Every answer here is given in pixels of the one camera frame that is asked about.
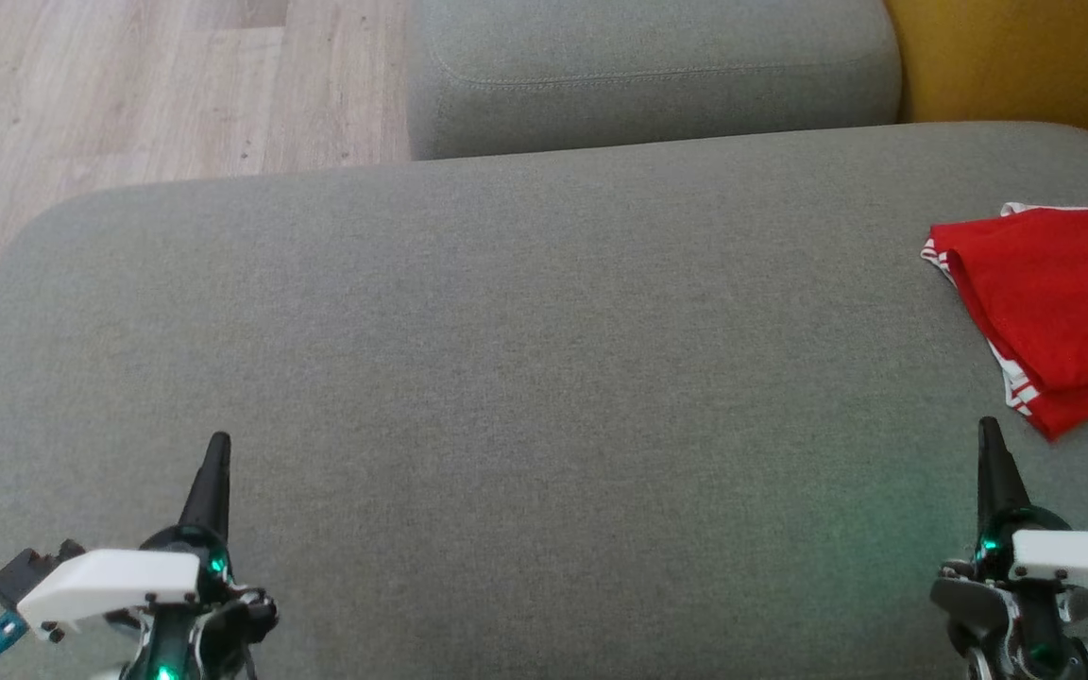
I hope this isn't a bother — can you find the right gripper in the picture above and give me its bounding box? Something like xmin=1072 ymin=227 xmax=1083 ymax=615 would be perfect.
xmin=929 ymin=416 xmax=1088 ymax=680

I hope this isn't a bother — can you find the small grey sofa seat cushion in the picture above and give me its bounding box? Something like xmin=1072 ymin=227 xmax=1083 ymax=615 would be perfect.
xmin=407 ymin=0 xmax=904 ymax=162

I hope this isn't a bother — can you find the red white basketball jersey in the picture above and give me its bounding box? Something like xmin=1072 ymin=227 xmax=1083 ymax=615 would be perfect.
xmin=920 ymin=201 xmax=1088 ymax=443

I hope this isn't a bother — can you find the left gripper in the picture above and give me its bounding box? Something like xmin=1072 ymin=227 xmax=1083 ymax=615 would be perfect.
xmin=18 ymin=432 xmax=281 ymax=680

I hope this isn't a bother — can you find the yellow sofa backrest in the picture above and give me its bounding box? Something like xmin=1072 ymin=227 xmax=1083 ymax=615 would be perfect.
xmin=884 ymin=0 xmax=1088 ymax=166

